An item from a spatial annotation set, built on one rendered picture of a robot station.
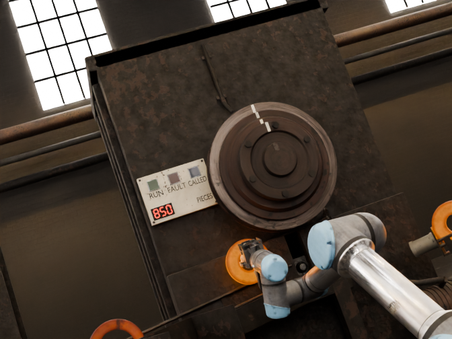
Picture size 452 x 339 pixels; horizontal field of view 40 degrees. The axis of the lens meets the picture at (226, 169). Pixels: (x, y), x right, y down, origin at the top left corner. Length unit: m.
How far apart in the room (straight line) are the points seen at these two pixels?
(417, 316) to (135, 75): 1.46
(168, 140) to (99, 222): 5.98
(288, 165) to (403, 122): 7.39
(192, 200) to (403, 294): 1.06
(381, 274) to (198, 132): 1.12
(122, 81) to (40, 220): 6.04
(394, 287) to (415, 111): 8.21
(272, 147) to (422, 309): 0.93
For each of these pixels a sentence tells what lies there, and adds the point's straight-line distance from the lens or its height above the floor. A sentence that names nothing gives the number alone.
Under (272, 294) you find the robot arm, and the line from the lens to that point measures 1.92.
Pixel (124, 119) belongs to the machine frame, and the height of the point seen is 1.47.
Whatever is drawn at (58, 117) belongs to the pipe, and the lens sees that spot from 7.87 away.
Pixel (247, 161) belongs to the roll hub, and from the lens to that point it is 2.15.
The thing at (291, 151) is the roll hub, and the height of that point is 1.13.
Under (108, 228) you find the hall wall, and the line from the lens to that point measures 8.30.
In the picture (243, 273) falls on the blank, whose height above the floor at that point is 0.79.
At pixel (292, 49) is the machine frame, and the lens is 2.59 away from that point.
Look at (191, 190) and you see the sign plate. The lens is 2.32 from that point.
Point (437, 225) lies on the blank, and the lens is 2.32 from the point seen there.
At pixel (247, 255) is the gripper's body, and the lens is 2.07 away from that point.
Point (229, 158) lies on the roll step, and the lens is 2.20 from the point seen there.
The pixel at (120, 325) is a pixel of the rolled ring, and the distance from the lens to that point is 2.15.
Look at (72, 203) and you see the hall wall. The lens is 8.37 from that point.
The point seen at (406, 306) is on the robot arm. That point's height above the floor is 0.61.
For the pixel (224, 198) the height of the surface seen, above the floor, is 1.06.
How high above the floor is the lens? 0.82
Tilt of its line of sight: 9 degrees up
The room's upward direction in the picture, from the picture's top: 20 degrees counter-clockwise
